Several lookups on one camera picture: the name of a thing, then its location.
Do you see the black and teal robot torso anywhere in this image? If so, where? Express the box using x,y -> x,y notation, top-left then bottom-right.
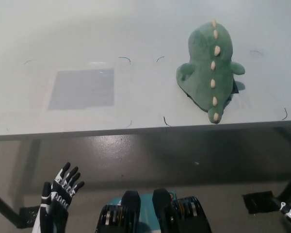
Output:
94,187 -> 212,233

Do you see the black tape patch on table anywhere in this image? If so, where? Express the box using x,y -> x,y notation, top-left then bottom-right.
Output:
183,81 -> 240,102

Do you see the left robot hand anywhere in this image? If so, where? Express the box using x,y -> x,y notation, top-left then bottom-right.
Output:
32,162 -> 85,233

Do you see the black floor tape patch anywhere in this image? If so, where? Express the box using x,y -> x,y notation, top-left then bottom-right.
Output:
17,205 -> 41,229
242,190 -> 282,215

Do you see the green plush dinosaur toy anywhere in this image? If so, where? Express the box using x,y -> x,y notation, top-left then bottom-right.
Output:
176,19 -> 246,125

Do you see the grey tape patch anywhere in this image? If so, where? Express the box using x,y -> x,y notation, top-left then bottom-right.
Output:
48,67 -> 115,111

